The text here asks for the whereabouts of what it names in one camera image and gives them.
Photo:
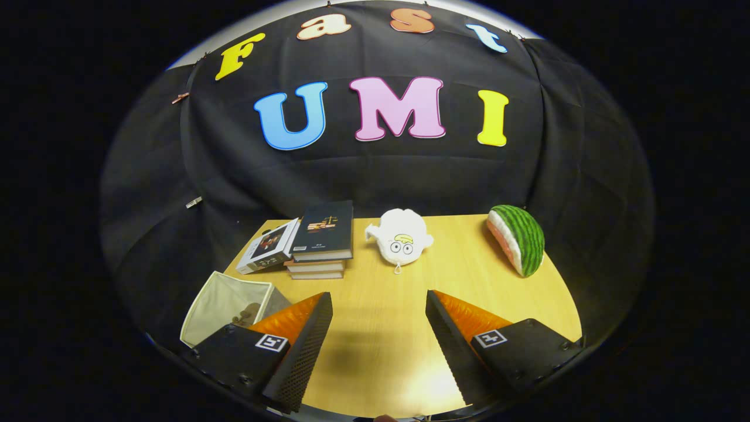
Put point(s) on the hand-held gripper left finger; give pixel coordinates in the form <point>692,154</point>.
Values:
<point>302,357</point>

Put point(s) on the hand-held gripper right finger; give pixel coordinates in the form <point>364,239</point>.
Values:
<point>454,351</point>

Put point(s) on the brown fuzzy shoe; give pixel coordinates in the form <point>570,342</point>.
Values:
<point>246,315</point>

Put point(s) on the grey fabric storage box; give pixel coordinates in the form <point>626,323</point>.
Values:
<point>220,305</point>

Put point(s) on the brown-edged stacked book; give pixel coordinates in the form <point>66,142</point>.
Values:
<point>316,266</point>
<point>316,275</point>

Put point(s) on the white boxed book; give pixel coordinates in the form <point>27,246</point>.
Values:
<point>266,246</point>

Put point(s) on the dark blue hardcover book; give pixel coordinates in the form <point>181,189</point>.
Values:
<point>325,231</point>

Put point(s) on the white plush toy with eyes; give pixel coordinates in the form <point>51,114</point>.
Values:
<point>401,234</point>

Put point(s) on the watermelon slice plush toy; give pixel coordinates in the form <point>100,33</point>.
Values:
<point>524,237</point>

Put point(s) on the silver cloth clip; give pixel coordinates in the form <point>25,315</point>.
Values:
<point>194,202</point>

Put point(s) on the copper cloth clip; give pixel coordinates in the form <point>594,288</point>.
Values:
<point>180,98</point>

